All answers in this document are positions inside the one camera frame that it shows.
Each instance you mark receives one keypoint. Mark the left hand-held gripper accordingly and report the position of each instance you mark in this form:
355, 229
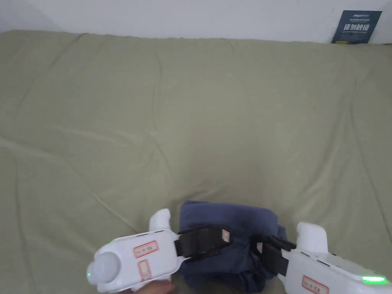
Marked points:
147, 254

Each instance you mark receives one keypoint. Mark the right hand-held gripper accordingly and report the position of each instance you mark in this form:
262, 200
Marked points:
330, 272

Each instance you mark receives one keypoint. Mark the dark blue garment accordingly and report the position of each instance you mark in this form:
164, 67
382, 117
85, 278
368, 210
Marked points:
220, 214

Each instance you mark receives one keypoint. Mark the person's left hand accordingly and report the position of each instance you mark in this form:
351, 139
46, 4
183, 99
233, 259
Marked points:
159, 288

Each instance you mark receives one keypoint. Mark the bed with pale green sheet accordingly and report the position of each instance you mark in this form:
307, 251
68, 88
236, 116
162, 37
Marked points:
153, 122

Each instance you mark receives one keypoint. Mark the dark printed card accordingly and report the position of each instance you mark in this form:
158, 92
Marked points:
356, 27

